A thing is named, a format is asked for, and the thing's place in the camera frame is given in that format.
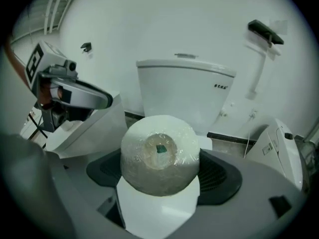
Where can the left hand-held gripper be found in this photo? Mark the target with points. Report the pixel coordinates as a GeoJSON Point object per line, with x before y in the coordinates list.
{"type": "Point", "coordinates": [42, 58]}

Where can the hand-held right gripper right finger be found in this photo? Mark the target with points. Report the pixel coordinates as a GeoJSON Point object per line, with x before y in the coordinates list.
{"type": "Point", "coordinates": [249, 203]}

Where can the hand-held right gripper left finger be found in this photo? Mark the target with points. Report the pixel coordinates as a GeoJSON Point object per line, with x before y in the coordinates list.
{"type": "Point", "coordinates": [62, 195]}

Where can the white toilet with black slot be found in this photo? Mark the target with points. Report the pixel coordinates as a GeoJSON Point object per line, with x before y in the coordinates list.
{"type": "Point", "coordinates": [274, 153]}

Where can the white toilet with tank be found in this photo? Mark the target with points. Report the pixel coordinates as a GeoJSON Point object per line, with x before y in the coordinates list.
{"type": "Point", "coordinates": [179, 91]}

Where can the person's left hand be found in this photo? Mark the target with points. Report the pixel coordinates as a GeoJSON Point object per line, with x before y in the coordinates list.
{"type": "Point", "coordinates": [45, 94]}

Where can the white metal bars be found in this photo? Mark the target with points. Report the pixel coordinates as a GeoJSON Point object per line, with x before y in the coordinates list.
{"type": "Point", "coordinates": [53, 11]}

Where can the small black wall holder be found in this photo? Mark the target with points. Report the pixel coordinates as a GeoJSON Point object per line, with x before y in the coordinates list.
{"type": "Point", "coordinates": [86, 46]}

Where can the chrome wall valve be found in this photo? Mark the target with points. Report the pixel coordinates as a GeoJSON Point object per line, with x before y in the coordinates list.
{"type": "Point", "coordinates": [253, 114]}
{"type": "Point", "coordinates": [223, 114]}

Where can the white wall grab bar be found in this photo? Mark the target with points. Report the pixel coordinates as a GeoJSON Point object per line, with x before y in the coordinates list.
{"type": "Point", "coordinates": [260, 66]}

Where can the black wall shelf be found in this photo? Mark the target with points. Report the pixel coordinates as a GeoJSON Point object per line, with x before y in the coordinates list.
{"type": "Point", "coordinates": [264, 30]}

